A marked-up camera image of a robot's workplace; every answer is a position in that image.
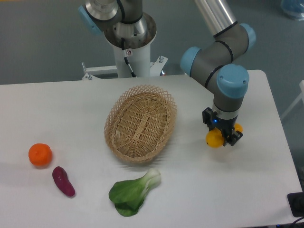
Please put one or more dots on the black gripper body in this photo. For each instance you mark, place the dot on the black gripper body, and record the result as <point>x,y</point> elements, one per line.
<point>225,126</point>

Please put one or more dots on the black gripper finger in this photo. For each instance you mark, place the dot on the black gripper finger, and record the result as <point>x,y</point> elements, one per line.
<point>207,118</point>
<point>231,138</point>

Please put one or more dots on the yellow mango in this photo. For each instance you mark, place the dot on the yellow mango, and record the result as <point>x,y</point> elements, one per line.
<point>214,138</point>

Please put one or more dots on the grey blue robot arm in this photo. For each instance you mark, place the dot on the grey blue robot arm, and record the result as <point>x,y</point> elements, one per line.
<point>129,30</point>

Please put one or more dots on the woven wicker basket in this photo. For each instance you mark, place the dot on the woven wicker basket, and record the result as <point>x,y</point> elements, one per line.
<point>140,123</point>

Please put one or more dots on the black device at table edge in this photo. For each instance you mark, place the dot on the black device at table edge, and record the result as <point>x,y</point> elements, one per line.
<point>296,203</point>

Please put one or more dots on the green bok choy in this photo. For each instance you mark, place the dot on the green bok choy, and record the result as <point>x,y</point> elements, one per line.
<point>129,195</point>

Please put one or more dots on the blue plastic bag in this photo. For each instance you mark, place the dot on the blue plastic bag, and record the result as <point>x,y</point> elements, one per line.
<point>293,8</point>

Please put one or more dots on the purple sweet potato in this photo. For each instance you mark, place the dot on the purple sweet potato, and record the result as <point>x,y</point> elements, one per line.
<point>62,182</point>

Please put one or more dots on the orange tangerine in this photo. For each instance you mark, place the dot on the orange tangerine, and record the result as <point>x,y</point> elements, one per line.
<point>40,154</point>

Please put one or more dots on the white frame at right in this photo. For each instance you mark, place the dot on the white frame at right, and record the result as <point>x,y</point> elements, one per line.
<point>291,108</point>

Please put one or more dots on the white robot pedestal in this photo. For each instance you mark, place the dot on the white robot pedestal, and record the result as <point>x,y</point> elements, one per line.
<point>133,63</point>

